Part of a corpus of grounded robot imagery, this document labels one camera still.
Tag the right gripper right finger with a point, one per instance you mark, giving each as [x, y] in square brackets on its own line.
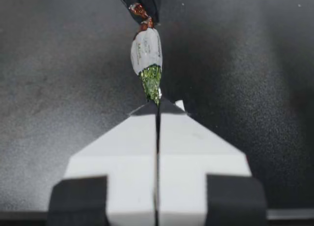
[196, 162]

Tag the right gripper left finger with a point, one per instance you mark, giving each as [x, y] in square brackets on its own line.
[117, 162]

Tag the candy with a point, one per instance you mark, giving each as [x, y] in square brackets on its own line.
[147, 51]

